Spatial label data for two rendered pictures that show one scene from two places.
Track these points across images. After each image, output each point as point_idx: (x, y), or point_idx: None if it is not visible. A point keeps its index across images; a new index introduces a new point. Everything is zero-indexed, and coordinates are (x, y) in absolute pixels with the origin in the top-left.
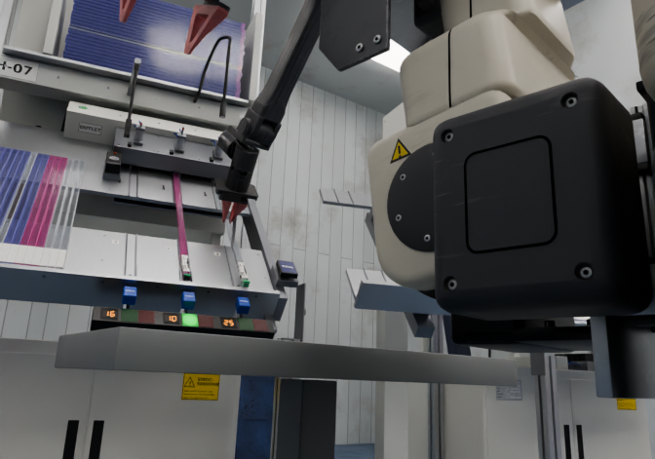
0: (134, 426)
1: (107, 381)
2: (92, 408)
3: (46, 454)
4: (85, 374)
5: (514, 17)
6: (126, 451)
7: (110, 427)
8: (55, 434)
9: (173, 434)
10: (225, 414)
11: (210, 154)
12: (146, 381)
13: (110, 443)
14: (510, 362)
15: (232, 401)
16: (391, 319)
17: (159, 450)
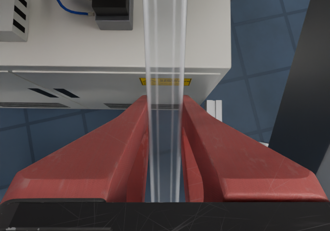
0: (96, 89)
1: (44, 79)
2: (44, 86)
3: (27, 93)
4: (13, 77)
5: None
6: (97, 94)
7: (72, 89)
8: (23, 90)
9: (141, 91)
10: (199, 89)
11: None
12: (92, 80)
13: (80, 92)
14: None
15: (208, 86)
16: None
17: (129, 94)
